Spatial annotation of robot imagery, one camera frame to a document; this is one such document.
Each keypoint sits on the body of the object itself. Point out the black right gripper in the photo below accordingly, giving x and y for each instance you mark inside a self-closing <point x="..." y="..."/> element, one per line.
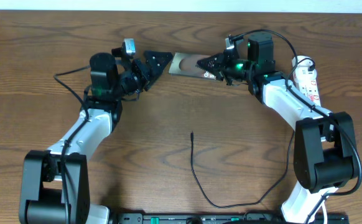
<point x="219" y="60"/>

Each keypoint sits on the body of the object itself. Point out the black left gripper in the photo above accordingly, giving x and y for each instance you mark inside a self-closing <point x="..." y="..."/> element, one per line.
<point x="147" y="81"/>

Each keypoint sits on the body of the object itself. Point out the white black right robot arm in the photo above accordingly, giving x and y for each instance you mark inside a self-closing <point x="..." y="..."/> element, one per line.
<point x="323" y="144"/>

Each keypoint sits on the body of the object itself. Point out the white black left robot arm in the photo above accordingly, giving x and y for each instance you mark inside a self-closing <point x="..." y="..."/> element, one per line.
<point x="55" y="185"/>

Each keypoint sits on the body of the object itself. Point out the white USB charger adapter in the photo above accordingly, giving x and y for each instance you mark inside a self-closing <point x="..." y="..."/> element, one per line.
<point x="304" y="61"/>

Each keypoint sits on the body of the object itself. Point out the white power strip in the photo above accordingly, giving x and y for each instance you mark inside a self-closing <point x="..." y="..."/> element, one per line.
<point x="306" y="82"/>

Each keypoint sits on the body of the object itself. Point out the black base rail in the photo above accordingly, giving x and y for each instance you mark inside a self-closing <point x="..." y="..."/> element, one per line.
<point x="250" y="217"/>

